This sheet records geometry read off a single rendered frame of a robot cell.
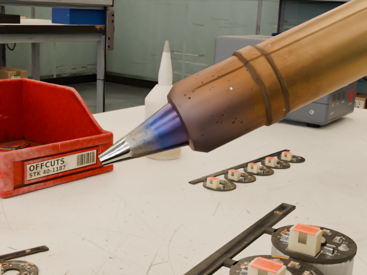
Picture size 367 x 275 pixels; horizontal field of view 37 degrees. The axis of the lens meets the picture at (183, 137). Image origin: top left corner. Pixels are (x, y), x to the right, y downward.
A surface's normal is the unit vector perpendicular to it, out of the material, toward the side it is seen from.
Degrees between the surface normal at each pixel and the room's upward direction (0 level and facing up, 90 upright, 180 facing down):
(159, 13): 90
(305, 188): 0
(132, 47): 90
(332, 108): 90
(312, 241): 90
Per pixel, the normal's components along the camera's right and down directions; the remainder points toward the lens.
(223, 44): -0.54, 0.17
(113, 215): 0.05, -0.97
